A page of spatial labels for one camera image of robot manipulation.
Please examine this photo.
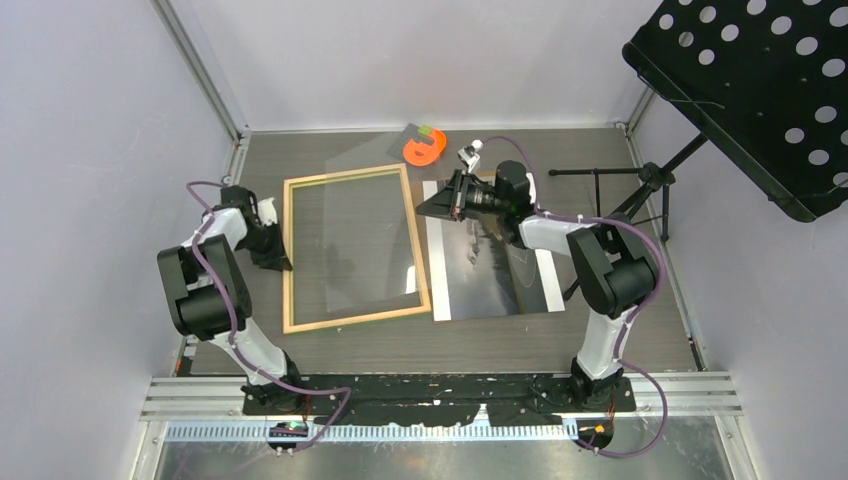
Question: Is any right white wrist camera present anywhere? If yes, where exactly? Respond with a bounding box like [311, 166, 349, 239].
[457, 139, 484, 174]

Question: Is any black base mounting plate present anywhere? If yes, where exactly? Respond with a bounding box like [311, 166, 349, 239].
[241, 373, 636, 427]

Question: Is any black perforated music stand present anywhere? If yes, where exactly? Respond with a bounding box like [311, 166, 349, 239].
[548, 0, 848, 301]

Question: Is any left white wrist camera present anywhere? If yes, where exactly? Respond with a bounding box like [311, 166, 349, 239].
[257, 197, 278, 227]

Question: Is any landscape photo print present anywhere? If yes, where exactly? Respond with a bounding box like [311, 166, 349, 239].
[422, 173, 567, 323]

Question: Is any wooden picture frame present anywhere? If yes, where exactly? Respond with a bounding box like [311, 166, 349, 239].
[282, 164, 432, 334]

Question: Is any green building brick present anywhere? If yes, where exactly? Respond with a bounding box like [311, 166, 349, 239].
[417, 124, 433, 142]

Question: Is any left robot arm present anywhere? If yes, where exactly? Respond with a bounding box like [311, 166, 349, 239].
[157, 185, 308, 414]

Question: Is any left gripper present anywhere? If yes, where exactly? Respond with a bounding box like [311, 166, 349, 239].
[237, 220, 291, 273]

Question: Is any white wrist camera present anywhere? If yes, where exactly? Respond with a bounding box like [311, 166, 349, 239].
[257, 197, 278, 227]
[457, 139, 484, 174]

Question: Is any grey building baseplate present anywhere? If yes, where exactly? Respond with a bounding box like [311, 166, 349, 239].
[386, 123, 420, 161]

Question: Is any aluminium rail frame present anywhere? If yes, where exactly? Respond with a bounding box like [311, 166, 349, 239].
[130, 372, 760, 479]

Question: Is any orange plastic horseshoe piece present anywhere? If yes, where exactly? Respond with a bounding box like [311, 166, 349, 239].
[404, 128, 447, 167]

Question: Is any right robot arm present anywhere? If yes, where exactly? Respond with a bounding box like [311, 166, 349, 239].
[416, 161, 665, 411]

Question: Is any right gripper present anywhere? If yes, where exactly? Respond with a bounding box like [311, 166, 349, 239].
[417, 170, 508, 223]

